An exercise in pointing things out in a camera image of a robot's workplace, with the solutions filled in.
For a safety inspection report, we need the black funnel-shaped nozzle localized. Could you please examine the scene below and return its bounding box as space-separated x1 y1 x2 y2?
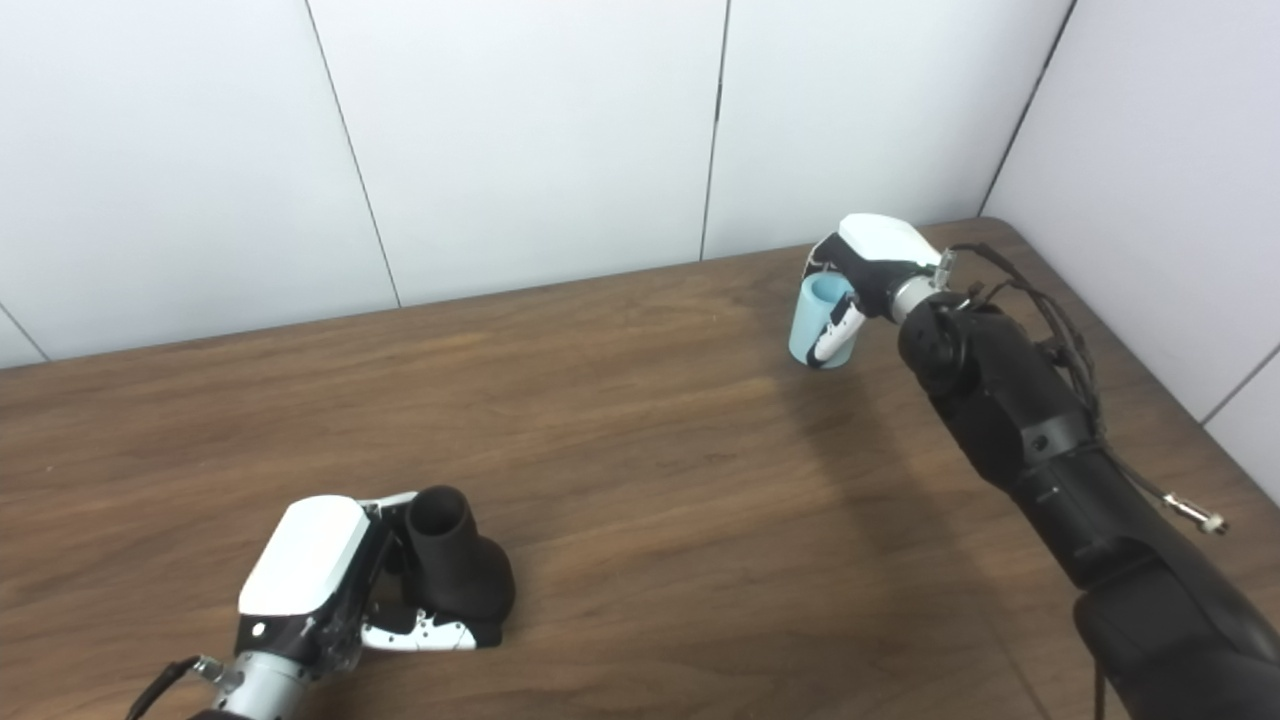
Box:
400 486 518 647

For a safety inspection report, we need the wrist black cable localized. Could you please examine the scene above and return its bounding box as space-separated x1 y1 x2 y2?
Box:
125 655 247 720
934 243 1230 537

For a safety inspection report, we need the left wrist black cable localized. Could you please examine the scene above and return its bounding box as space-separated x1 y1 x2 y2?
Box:
125 655 247 720

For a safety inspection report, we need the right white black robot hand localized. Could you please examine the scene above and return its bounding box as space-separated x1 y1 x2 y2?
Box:
802 213 947 372

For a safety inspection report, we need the light-blue cylindrical hose piece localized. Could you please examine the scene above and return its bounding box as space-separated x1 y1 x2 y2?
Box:
788 272 860 370

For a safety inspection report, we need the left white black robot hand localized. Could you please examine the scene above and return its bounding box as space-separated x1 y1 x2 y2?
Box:
234 490 503 669

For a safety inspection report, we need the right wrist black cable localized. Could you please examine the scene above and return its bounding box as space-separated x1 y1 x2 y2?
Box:
934 243 1230 537

